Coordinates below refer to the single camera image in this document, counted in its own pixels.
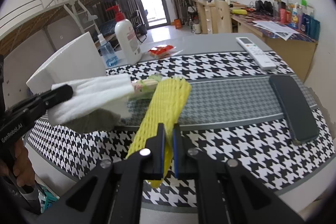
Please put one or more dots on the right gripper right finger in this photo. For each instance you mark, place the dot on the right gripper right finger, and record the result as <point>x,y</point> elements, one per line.
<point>178,150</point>

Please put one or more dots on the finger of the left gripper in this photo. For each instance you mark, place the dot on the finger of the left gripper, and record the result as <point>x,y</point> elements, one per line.
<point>55,97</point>

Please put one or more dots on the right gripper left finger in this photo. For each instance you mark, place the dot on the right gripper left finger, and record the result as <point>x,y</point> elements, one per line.
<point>159,154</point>

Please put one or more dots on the white cloth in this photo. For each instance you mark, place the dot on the white cloth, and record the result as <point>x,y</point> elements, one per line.
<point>89,95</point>

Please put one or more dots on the yellow foam net sleeve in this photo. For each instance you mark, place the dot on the yellow foam net sleeve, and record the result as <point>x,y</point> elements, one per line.
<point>165,107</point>

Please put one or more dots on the white styrofoam box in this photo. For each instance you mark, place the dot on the white styrofoam box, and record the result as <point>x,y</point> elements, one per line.
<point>78,59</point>

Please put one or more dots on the grey sock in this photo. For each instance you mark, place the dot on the grey sock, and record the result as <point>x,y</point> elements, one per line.
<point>98,120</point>

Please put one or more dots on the left hand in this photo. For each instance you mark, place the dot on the left hand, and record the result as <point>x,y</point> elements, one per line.
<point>23,169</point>

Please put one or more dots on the green floral packet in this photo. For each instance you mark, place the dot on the green floral packet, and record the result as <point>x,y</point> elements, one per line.
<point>144,89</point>

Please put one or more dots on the blue spray bottle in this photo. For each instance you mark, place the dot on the blue spray bottle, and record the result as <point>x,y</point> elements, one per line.
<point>107,52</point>

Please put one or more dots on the metal bunk bed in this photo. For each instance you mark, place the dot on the metal bunk bed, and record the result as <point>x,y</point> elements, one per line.
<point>25,28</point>

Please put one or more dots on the white bunk ladder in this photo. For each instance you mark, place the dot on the white bunk ladder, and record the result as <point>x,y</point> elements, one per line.
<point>83,18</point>

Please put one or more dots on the red snack packet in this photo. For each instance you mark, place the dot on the red snack packet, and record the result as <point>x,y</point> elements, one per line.
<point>161,50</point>

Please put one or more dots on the white pump lotion bottle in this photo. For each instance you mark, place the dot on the white pump lotion bottle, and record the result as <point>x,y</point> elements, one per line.
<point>126,36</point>

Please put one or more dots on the black folding chair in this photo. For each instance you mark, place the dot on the black folding chair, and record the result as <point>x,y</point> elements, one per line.
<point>139,26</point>

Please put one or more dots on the white remote control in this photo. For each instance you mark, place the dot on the white remote control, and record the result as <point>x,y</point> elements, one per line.
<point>259,56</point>

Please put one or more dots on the orange bag on floor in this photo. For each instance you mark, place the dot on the orange bag on floor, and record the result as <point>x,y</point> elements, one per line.
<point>177,24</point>

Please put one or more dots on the wooden smiley chair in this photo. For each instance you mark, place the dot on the wooden smiley chair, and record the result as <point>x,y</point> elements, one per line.
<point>223,17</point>

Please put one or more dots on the black smartphone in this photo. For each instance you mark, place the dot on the black smartphone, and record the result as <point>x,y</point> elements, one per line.
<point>297,113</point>

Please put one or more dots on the yellow banana toy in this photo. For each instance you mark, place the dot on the yellow banana toy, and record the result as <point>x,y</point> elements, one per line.
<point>239,12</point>

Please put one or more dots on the printed paper sheets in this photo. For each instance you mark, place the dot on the printed paper sheets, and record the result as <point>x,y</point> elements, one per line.
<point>276,28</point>

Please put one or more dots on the long wooden desk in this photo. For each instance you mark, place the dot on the long wooden desk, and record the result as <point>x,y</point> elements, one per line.
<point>298,51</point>

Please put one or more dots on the black headphones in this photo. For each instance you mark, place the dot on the black headphones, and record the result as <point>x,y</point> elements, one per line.
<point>265,7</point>

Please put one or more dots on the blue box on desk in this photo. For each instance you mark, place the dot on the blue box on desk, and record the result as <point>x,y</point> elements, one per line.
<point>310,27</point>

